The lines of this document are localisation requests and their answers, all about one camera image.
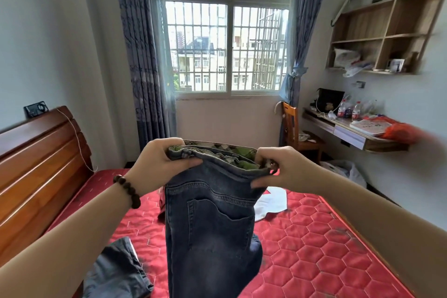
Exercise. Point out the wooden wall shelf unit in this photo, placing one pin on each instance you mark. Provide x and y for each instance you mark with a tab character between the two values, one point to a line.
370	22

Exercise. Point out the white air conditioner pipe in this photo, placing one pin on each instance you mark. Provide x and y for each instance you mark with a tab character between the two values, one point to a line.
345	6

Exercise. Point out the wall-mounted wooden desk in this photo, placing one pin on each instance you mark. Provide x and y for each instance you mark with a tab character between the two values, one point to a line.
352	137

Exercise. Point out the wooden chair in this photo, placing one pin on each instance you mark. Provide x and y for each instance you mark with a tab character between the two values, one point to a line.
290	119

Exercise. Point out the person's left hand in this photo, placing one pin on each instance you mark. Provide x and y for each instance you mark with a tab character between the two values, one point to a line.
153	165

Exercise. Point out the person's right forearm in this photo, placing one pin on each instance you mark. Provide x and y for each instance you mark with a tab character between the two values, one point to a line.
391	224

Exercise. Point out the small white box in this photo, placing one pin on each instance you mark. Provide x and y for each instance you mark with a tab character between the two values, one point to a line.
396	65

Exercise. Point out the red label plastic bottle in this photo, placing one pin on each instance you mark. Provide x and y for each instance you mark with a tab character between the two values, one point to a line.
356	112
342	110

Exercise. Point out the light blue shirt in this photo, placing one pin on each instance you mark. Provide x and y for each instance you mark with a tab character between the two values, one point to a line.
274	203

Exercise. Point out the black backpack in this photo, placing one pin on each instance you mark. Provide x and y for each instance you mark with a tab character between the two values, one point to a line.
330	100

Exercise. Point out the small black camera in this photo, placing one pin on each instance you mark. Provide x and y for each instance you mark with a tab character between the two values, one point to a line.
36	109

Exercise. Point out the person's left forearm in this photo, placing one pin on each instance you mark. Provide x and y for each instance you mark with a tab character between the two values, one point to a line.
52	249

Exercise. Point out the white plastic bag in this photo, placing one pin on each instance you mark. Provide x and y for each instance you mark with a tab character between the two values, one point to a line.
344	172

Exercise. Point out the crumpled translucent plastic bag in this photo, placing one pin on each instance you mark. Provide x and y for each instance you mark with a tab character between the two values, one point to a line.
349	60

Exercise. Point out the person's right hand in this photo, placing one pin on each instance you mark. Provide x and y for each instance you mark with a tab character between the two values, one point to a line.
297	172

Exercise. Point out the sheer blue curtain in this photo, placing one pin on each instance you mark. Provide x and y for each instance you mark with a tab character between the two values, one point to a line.
307	29

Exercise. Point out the wall socket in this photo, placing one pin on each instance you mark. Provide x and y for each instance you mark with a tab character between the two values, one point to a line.
359	84

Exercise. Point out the dark grey trousers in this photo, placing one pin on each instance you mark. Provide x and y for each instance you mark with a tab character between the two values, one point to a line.
115	273

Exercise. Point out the red quilted mattress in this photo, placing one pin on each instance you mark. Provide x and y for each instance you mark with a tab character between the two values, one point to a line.
307	256

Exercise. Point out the dark blue curtain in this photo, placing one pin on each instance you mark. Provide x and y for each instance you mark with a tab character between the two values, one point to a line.
146	63

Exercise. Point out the blue denim jeans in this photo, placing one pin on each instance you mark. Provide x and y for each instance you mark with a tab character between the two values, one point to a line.
209	238

